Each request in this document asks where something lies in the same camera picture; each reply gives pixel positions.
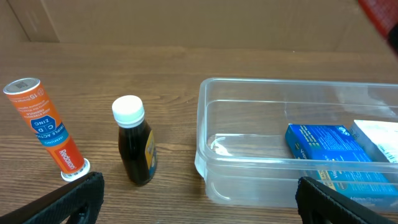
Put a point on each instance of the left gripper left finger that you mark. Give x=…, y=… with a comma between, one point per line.
x=79, y=201

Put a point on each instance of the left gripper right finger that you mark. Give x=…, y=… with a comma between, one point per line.
x=319, y=204

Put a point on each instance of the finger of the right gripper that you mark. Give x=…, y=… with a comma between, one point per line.
x=392, y=39

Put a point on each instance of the red medicine box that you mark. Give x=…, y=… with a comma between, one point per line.
x=383, y=14

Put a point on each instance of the blue medicine box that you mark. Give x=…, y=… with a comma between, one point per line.
x=335, y=143

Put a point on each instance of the white medicine box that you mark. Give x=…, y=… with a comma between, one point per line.
x=377, y=138

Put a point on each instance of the clear plastic container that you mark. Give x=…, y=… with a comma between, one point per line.
x=243, y=155

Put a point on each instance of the dark syrup bottle white cap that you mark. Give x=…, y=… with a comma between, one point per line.
x=136, y=139

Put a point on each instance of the cardboard box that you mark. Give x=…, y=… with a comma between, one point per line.
x=313, y=25

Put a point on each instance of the orange vitamin tube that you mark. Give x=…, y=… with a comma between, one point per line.
x=30, y=99

